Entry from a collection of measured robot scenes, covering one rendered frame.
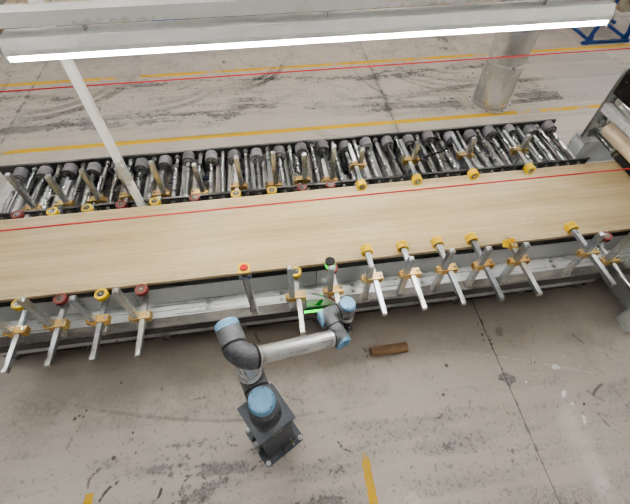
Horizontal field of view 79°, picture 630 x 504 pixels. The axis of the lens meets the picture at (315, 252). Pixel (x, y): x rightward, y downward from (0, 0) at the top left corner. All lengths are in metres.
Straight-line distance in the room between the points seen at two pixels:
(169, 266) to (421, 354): 2.08
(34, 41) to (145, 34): 0.39
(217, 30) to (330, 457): 2.65
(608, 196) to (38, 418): 4.66
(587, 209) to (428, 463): 2.22
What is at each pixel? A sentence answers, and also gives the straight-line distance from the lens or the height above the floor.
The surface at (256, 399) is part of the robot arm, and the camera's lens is 2.25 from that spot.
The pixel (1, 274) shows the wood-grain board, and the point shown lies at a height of 0.90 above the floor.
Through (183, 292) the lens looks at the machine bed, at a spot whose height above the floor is 0.72.
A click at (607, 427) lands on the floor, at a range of 3.77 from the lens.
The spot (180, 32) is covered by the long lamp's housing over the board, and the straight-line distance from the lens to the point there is 1.71.
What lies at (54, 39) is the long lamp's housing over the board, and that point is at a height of 2.37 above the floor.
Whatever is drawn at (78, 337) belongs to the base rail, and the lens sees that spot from 2.96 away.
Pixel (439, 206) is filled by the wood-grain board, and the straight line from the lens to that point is 3.08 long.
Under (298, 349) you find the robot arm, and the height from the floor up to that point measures 1.30.
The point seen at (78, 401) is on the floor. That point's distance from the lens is 3.61.
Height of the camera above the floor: 3.02
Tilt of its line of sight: 53 degrees down
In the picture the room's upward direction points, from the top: straight up
